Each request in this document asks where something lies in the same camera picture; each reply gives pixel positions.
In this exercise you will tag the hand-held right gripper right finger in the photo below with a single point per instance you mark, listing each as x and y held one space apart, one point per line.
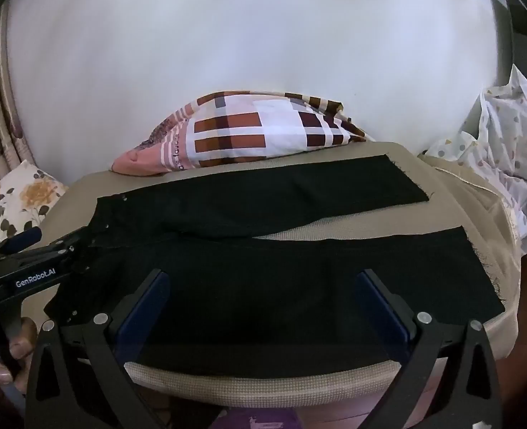
379 309

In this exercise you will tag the checked brown white pillow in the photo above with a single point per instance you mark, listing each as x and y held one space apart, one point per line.
245 134

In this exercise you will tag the grey shelf unit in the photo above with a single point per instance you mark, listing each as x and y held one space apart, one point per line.
520 22

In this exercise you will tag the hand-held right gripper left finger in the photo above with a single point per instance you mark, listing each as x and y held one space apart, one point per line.
143 313

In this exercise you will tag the black pants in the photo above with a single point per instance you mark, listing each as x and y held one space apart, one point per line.
268 286

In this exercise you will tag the person's left hand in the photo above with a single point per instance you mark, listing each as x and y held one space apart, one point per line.
22 344

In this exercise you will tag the white dotted cloth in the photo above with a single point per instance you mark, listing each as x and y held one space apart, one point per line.
509 143

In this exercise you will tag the beige striped curtain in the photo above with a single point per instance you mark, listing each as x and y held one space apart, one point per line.
4 120

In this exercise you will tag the person's purple clothing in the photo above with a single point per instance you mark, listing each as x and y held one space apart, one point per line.
268 420

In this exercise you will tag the floral cushion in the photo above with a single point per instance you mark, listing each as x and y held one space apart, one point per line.
26 196

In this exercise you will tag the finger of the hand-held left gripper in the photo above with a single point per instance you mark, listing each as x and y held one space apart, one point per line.
60 243

